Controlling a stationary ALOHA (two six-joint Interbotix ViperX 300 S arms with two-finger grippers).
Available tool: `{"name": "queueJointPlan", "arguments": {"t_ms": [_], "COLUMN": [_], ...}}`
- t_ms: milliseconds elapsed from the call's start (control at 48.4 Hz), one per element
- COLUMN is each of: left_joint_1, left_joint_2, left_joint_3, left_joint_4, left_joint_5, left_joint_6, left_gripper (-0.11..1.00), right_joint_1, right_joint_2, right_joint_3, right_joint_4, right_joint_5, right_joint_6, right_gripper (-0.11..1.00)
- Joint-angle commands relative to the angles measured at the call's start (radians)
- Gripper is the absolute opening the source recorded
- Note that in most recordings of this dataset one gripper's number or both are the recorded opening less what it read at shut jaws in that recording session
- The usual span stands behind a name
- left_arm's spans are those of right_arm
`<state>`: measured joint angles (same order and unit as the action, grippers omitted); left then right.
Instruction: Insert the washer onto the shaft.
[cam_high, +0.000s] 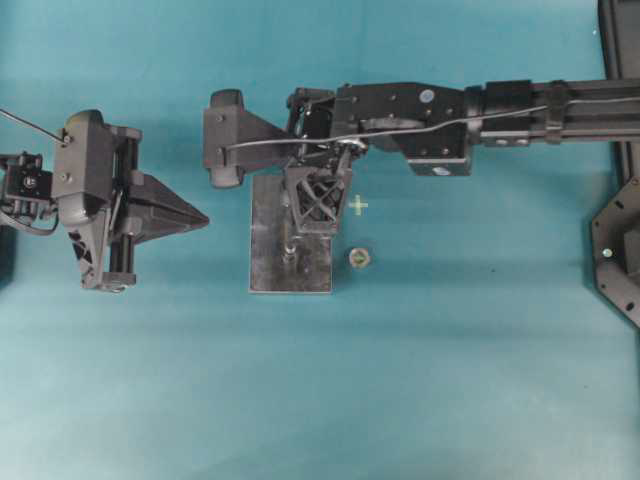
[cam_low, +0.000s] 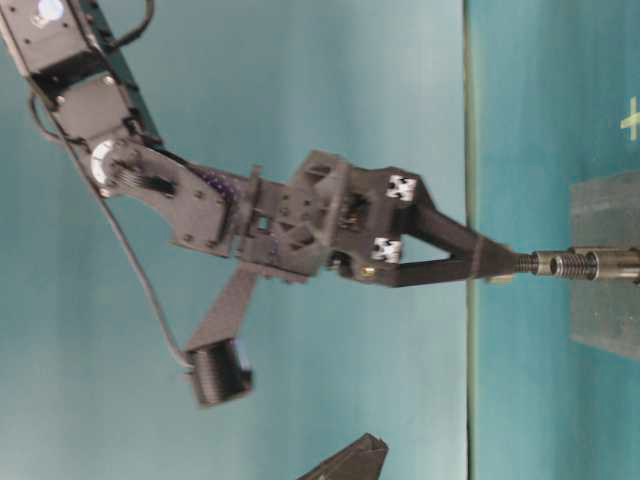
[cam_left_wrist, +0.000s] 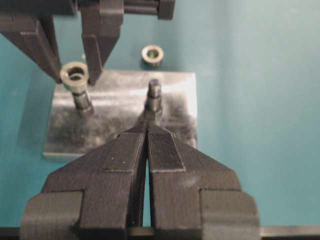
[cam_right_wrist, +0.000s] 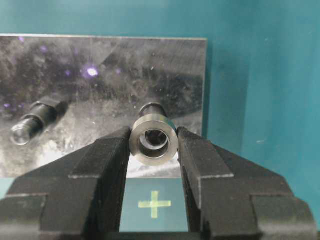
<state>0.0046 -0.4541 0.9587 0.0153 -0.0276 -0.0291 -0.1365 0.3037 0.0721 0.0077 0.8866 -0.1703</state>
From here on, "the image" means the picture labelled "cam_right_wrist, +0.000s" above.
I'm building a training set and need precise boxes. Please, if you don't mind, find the threaded steel shaft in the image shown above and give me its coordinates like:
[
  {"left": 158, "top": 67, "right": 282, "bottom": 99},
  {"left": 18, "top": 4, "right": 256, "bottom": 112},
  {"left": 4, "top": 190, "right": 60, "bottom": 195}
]
[
  {"left": 10, "top": 94, "right": 69, "bottom": 146},
  {"left": 138, "top": 102, "right": 167, "bottom": 120}
]

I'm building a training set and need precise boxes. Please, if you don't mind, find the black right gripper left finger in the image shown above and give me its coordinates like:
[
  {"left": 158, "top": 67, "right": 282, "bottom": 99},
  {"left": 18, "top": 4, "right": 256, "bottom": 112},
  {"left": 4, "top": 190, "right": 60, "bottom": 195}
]
[{"left": 0, "top": 126, "right": 131, "bottom": 240}]

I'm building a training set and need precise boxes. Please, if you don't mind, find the yellow tape cross marker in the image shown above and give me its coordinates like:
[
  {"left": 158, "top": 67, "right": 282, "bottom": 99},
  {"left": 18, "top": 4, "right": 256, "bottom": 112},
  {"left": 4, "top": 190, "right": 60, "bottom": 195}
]
[{"left": 138, "top": 190, "right": 172, "bottom": 219}]

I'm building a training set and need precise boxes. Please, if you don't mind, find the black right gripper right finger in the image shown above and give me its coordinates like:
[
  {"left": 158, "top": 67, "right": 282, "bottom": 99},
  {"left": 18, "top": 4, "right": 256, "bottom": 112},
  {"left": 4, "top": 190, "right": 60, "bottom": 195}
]
[{"left": 177, "top": 127, "right": 316, "bottom": 240}]

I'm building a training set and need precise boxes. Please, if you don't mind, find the near threaded steel shaft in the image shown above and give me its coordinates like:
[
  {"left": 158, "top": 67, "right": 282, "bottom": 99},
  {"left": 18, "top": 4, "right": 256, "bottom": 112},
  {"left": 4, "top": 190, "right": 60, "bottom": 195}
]
[{"left": 138, "top": 102, "right": 167, "bottom": 120}]

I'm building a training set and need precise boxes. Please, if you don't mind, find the far threaded steel shaft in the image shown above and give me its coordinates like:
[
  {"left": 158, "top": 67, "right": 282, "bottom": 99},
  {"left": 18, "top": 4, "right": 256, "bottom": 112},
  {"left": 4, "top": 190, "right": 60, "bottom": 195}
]
[{"left": 10, "top": 94, "right": 69, "bottom": 146}]

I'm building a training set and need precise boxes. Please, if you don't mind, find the silver metal washer sleeve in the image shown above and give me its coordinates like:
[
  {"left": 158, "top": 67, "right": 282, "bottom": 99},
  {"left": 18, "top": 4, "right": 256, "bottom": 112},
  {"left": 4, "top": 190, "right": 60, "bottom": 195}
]
[{"left": 129, "top": 114, "right": 179, "bottom": 166}]

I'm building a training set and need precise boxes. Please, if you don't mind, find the grey metal base plate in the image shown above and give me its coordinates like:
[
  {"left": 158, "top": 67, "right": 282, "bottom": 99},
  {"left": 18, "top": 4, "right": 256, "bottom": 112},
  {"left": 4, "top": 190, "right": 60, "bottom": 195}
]
[{"left": 0, "top": 34, "right": 207, "bottom": 178}]

